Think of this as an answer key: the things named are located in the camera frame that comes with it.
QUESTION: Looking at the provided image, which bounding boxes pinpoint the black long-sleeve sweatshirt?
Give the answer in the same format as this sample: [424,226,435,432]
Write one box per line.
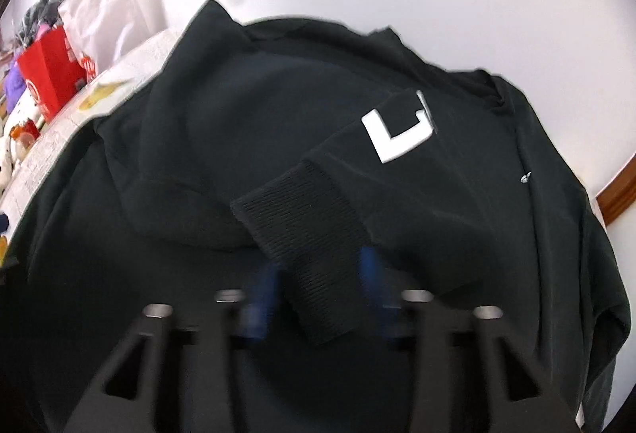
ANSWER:
[1,2,630,432]

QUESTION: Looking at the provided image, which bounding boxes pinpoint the fruit-print white tablecloth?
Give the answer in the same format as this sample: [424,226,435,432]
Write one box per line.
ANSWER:
[1,29,181,238]

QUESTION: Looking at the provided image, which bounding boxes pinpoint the red paper shopping bag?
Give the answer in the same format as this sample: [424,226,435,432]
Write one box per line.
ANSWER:
[17,27,86,123]

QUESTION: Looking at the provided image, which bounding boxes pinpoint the white plastic bag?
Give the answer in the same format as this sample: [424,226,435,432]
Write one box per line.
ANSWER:
[58,0,167,78]

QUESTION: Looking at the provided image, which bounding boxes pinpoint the plaid cloth in bag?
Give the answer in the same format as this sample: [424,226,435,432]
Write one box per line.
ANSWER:
[16,0,65,48]

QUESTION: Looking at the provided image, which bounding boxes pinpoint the brown wooden door frame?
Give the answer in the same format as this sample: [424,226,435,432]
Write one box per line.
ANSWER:
[596,155,636,225]

